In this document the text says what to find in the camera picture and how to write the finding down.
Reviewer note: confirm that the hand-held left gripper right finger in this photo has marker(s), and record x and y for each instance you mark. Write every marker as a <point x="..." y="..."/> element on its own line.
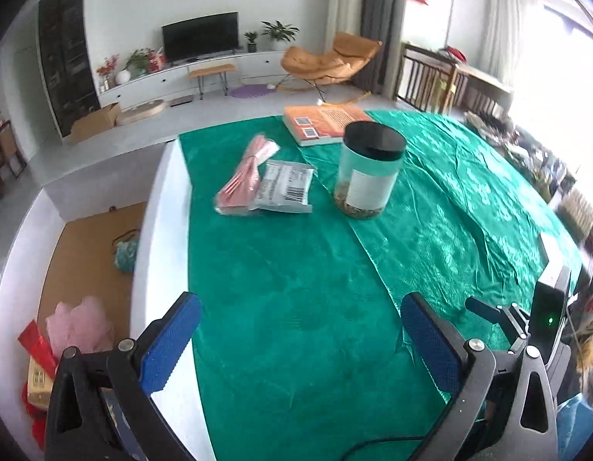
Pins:
<point x="431" y="345"/>

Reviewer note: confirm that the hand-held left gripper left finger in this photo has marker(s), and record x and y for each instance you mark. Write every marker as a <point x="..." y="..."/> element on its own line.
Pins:
<point x="169" y="345"/>

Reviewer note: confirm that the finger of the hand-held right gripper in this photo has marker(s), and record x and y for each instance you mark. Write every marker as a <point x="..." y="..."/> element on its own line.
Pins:
<point x="483" y="309"/>

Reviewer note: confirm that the pink mesh bath pouf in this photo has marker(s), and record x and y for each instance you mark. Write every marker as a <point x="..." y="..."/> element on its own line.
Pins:
<point x="80" y="321"/>

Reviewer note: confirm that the blue garbage bag roll pack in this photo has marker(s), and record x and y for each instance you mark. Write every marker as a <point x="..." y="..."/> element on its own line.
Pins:
<point x="114" y="425"/>

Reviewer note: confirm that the large white cardboard box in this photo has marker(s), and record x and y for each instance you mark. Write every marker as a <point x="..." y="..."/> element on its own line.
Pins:
<point x="166" y="249"/>

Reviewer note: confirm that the red packet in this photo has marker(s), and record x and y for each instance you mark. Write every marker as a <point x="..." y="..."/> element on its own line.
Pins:
<point x="34" y="345"/>

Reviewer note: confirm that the beige tissue pack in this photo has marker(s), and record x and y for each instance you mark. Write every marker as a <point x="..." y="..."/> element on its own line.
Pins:
<point x="39" y="384"/>

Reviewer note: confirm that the red yarn ball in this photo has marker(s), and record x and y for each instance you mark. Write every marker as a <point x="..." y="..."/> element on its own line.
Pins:
<point x="37" y="434"/>

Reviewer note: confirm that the floral printed cloth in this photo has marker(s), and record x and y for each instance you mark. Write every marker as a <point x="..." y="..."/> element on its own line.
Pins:
<point x="592" y="326"/>

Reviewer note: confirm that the blue plastic bag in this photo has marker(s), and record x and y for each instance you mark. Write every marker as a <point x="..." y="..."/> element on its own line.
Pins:
<point x="579" y="427"/>

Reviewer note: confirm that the green patterned tablecloth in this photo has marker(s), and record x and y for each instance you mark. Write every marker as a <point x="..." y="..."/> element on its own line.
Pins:
<point x="286" y="273"/>

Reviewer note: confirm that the cluttered low shelf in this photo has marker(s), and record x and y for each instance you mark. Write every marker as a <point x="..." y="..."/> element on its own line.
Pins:
<point x="531" y="153"/>

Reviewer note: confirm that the clear jar with black lid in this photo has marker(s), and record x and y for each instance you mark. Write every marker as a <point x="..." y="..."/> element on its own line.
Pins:
<point x="368" y="177"/>

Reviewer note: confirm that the plastic packet of sticks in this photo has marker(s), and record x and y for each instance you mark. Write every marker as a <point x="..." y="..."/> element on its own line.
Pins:
<point x="243" y="177"/>

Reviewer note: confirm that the grey packet with barcode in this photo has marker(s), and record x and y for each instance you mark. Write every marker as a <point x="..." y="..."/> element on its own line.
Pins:
<point x="286" y="185"/>

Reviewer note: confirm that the brown cardboard box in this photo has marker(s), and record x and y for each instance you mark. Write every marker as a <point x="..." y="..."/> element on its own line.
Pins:
<point x="94" y="122"/>

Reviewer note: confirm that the round wooden tray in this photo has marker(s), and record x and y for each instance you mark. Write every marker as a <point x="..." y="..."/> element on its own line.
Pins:
<point x="140" y="111"/>

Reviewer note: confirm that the wooden slatted chair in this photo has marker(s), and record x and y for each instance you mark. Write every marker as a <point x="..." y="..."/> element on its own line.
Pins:
<point x="421" y="77"/>

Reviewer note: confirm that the orange book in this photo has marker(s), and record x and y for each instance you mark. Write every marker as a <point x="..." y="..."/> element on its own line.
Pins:
<point x="320" y="122"/>

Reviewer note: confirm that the dark wooden chair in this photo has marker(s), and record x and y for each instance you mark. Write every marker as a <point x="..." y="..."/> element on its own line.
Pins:
<point x="8" y="153"/>

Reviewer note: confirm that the red cloth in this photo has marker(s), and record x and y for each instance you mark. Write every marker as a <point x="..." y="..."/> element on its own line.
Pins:
<point x="456" y="53"/>

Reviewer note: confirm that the purple round mat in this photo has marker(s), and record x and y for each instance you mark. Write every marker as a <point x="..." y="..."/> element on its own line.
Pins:
<point x="248" y="91"/>

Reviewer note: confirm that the wooden stool with metal legs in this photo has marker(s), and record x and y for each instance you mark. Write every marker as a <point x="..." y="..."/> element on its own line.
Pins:
<point x="212" y="69"/>

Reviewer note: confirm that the red gift bag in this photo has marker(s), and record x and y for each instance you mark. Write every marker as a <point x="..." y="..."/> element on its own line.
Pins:
<point x="156" y="61"/>

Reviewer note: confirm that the white curtain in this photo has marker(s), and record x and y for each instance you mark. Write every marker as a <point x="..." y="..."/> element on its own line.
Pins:
<point x="512" y="24"/>

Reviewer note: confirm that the red flowers in white vase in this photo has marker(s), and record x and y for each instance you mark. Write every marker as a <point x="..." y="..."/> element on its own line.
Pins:
<point x="109" y="65"/>

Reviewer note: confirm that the bushy potted plant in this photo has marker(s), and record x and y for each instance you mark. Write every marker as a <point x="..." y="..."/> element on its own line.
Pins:
<point x="138" y="60"/>

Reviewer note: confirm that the orange lounge chair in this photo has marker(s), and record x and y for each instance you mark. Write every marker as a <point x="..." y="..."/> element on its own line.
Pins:
<point x="325" y="65"/>

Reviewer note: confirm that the white television cabinet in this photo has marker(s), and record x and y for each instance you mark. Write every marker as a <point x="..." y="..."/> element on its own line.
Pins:
<point x="258" y="65"/>

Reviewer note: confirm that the grey curtain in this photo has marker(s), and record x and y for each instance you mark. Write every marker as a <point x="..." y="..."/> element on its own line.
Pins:
<point x="385" y="24"/>

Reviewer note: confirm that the dark display cabinet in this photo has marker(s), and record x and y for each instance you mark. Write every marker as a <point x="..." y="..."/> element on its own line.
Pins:
<point x="65" y="57"/>

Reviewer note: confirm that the black television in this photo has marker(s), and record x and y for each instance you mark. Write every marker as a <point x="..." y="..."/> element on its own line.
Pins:
<point x="200" y="36"/>

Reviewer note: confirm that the small potted plant black pot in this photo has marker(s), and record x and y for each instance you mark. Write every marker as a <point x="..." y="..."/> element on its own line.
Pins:
<point x="251" y="41"/>

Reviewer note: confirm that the large green potted plant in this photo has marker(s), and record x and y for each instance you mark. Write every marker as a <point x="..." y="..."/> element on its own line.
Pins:
<point x="279" y="33"/>

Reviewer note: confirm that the white standing air conditioner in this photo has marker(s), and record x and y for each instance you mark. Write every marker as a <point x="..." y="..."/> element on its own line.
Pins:
<point x="346" y="0"/>

